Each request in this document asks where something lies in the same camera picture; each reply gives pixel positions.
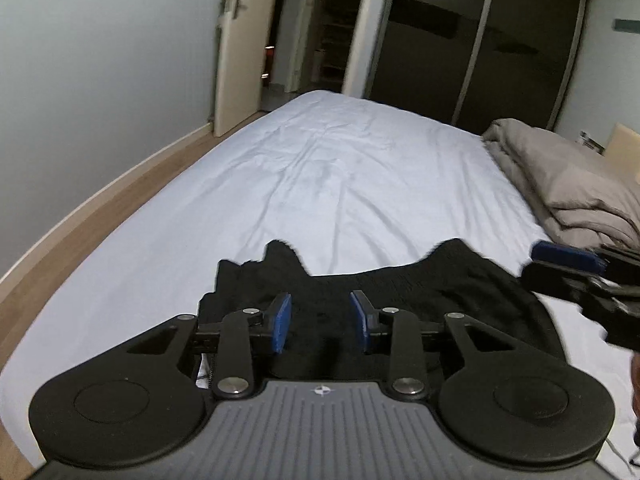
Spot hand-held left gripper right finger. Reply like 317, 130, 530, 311
349, 290, 521, 401

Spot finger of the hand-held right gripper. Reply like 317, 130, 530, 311
520, 259, 592, 307
531, 241, 604, 274

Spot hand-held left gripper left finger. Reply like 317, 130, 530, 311
125, 292, 294, 401

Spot person's right forearm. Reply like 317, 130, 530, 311
630, 352, 640, 446

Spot white room door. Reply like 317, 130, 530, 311
212, 0, 283, 137

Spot beige padded headboard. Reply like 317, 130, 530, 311
605, 124, 640, 181

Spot black sliding door wardrobe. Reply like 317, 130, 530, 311
365, 0, 588, 136

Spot bed with white sheet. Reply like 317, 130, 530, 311
0, 90, 640, 480

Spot folded grey duvet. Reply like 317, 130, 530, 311
481, 118, 640, 256

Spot small bedside items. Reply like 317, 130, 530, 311
579, 131, 608, 153

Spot black garment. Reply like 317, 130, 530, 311
197, 237, 568, 381

